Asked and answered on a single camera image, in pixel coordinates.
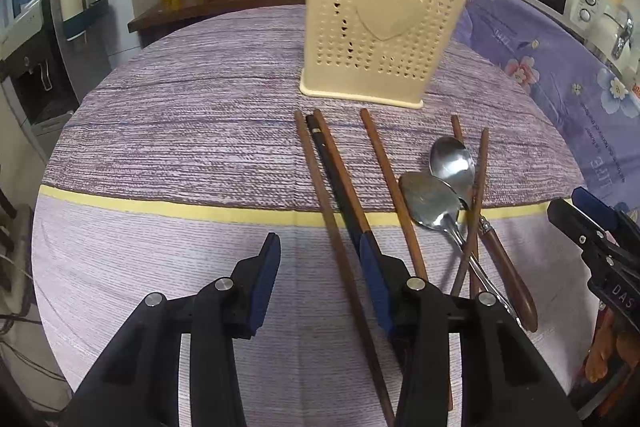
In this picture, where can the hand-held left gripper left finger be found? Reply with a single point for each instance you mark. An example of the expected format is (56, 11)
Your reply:
(265, 277)

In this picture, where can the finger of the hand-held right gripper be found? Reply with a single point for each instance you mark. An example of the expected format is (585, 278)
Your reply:
(570, 219)
(592, 204)

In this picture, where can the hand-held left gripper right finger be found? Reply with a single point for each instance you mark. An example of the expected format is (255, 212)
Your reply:
(372, 274)

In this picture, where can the cream plastic utensil holder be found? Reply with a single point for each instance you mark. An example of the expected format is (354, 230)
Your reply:
(385, 32)

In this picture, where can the person's right hand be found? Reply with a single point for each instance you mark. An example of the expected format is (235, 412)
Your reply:
(600, 352)

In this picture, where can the all-metal spoon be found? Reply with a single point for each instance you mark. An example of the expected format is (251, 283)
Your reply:
(430, 202)

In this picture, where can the black chopstick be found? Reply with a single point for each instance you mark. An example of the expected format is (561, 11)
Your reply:
(330, 167)

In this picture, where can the purple floral cloth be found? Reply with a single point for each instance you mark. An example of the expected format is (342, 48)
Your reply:
(550, 57)

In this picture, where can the chrome faucet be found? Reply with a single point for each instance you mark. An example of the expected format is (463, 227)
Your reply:
(622, 32)

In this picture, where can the striped purple tablecloth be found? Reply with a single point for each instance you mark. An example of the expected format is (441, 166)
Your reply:
(175, 107)

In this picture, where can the dark wooden counter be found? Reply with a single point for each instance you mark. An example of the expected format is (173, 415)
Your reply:
(170, 12)

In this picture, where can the water dispenser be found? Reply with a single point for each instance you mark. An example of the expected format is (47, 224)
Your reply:
(30, 72)

